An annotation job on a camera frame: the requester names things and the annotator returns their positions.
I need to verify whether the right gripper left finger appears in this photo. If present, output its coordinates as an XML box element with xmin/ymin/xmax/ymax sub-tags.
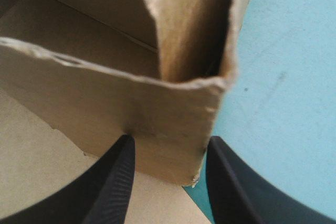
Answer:
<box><xmin>0</xmin><ymin>134</ymin><xmax>136</xmax><ymax>224</ymax></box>

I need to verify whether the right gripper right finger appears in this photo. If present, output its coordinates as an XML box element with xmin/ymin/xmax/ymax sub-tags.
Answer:
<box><xmin>205</xmin><ymin>135</ymin><xmax>336</xmax><ymax>224</ymax></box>

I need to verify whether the brown cardboard box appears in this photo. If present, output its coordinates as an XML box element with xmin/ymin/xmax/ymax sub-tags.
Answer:
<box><xmin>0</xmin><ymin>0</ymin><xmax>256</xmax><ymax>224</ymax></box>

